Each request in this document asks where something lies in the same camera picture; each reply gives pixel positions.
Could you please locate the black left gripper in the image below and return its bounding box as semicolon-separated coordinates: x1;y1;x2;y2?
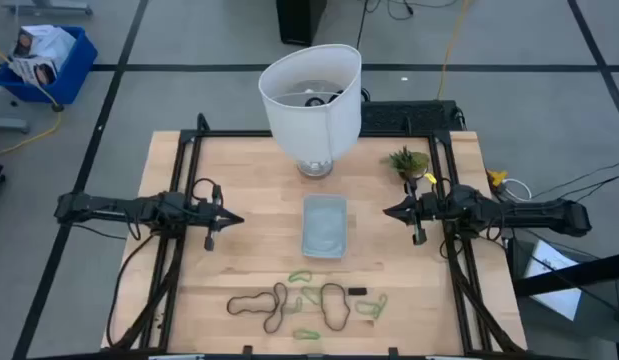
190;184;246;252

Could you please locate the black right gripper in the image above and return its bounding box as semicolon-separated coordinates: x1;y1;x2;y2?
382;178;449;247

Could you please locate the black rubber band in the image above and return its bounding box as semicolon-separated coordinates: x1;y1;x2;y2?
226;291;279;317
319;282;352;333
262;281;289;335

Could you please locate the clear plastic bin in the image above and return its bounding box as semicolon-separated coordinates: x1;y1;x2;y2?
301;193;349;260

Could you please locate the small potted plant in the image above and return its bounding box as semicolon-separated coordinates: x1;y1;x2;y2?
380;145;432;182

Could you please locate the black perforated case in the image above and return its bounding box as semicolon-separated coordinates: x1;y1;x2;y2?
359;99;466;135

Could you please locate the yellow plug connector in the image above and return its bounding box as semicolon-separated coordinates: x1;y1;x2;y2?
485;168;509;189

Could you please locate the table lamp white shade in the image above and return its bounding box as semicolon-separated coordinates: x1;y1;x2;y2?
257;43;363;179

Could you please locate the white paper sheet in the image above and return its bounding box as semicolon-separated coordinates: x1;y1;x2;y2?
522;238;583;322

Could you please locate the black beam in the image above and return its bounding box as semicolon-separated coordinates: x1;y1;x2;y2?
512;251;619;297

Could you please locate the black box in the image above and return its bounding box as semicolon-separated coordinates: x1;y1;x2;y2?
275;0;328;47

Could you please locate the blue plastic crate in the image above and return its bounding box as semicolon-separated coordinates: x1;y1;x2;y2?
0;25;99;106

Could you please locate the grey cart leg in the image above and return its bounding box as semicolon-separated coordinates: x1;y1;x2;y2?
1;0;94;17
0;116;31;135

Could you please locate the white printed package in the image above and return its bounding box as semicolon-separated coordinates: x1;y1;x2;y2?
12;24;78;69
9;56;59;87

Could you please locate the black aluminium frame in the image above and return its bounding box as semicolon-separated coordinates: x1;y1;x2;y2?
102;112;528;358

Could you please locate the white cable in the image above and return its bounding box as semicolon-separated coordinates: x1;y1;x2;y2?
502;177;533;202

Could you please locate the black cable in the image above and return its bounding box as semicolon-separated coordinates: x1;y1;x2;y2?
531;158;619;201
356;0;463;50
106;232;158;349

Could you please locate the yellow cable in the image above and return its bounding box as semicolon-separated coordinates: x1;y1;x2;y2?
436;0;471;101
0;43;63;159

